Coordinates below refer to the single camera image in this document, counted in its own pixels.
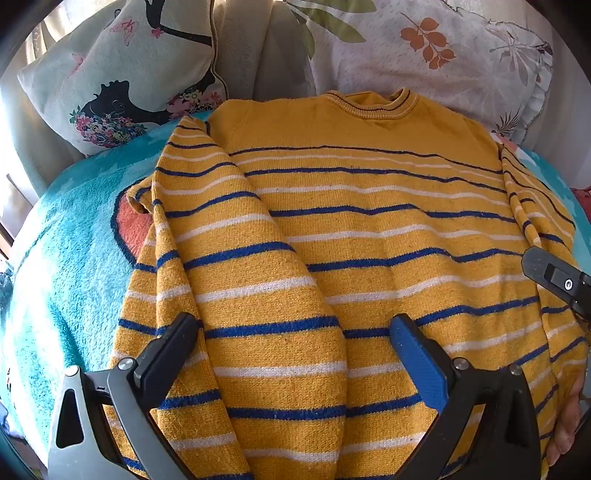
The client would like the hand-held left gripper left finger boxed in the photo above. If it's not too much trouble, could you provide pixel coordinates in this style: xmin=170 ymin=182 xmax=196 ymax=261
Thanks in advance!
xmin=46 ymin=312 xmax=204 ymax=480

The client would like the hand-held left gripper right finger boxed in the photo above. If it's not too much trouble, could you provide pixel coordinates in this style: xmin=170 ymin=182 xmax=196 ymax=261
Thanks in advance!
xmin=390 ymin=313 xmax=541 ymax=480

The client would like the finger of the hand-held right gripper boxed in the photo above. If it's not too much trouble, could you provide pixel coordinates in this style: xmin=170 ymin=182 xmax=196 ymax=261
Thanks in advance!
xmin=521 ymin=246 xmax=591 ymax=322

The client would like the yellow striped sweater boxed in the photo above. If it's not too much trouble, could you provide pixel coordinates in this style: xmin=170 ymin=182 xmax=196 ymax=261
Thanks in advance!
xmin=106 ymin=88 xmax=590 ymax=480

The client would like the person's right hand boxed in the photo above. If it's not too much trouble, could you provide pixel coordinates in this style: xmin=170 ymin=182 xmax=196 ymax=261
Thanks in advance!
xmin=550 ymin=381 xmax=583 ymax=468

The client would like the teal printed blanket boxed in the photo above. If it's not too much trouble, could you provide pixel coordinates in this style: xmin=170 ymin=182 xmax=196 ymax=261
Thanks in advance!
xmin=0 ymin=108 xmax=591 ymax=467

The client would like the white leaf print pillow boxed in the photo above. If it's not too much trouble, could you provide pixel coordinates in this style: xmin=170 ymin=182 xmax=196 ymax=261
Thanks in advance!
xmin=281 ymin=0 xmax=556 ymax=149

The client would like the bird print pillow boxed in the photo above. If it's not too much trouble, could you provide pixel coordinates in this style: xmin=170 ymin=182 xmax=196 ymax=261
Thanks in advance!
xmin=17 ymin=0 xmax=230 ymax=158

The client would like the beige curtain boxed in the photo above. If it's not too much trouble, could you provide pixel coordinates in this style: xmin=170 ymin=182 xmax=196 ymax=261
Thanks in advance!
xmin=210 ymin=0 xmax=317 ymax=101

